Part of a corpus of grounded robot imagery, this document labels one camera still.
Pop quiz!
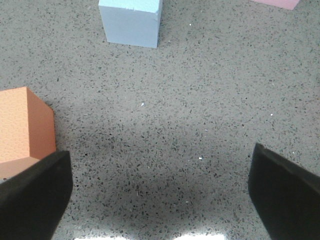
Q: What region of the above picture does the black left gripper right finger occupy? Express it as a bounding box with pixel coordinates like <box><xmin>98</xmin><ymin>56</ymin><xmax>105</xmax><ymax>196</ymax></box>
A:
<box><xmin>248</xmin><ymin>143</ymin><xmax>320</xmax><ymax>240</ymax></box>

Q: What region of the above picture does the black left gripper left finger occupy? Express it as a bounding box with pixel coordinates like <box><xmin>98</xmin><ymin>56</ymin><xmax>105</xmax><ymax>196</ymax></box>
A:
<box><xmin>0</xmin><ymin>151</ymin><xmax>73</xmax><ymax>240</ymax></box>

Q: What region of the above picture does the orange foam cube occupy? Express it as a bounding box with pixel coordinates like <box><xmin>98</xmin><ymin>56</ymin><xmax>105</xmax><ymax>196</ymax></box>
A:
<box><xmin>0</xmin><ymin>86</ymin><xmax>56</xmax><ymax>179</ymax></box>

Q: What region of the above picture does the pink foam cube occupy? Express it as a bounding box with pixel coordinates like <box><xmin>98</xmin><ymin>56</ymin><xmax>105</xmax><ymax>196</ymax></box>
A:
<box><xmin>249</xmin><ymin>0</ymin><xmax>300</xmax><ymax>11</ymax></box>

